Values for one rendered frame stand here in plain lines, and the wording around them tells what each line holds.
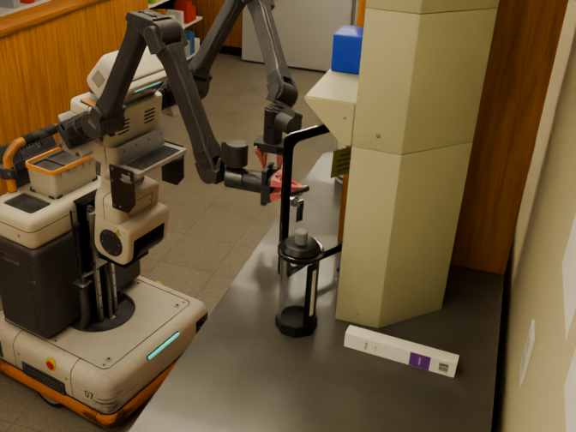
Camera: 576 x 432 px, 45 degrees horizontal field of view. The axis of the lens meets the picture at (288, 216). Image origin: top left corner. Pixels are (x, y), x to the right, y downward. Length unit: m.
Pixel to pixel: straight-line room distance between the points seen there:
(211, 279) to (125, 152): 1.40
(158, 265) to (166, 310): 0.83
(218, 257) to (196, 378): 2.19
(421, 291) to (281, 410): 0.49
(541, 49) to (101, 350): 1.84
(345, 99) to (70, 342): 1.65
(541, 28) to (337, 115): 0.56
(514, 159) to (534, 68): 0.24
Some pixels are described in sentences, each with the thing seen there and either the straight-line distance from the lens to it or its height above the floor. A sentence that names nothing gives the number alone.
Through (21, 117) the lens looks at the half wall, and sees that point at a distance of 3.80.
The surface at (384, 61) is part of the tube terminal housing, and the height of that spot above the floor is 1.61.
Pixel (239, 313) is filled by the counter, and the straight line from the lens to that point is 1.79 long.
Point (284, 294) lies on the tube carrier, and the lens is 1.67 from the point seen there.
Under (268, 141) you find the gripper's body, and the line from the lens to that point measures 2.10.
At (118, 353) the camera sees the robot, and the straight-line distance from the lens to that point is 2.73.
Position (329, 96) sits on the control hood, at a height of 1.51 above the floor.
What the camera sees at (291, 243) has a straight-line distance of 1.62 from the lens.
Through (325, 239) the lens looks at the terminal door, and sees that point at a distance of 1.90.
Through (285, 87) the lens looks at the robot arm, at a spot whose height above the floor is 1.36.
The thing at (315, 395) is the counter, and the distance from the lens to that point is 1.58.
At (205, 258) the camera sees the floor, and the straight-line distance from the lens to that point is 3.76.
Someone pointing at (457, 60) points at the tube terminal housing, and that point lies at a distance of 1.55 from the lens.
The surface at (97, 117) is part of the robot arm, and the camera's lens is 2.09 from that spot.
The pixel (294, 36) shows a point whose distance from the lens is 6.77.
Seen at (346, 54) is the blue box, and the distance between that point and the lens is 1.71.
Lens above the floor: 2.02
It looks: 29 degrees down
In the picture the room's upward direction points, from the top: 3 degrees clockwise
